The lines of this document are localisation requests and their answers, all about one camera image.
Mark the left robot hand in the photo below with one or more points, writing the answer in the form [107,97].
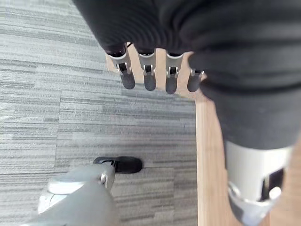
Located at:
[211,47]

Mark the light wooden desk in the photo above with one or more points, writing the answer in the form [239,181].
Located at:
[210,160]

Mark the dark robot foot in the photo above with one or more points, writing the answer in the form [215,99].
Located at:
[123,163]

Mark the silver robot leg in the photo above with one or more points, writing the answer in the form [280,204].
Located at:
[80,195]

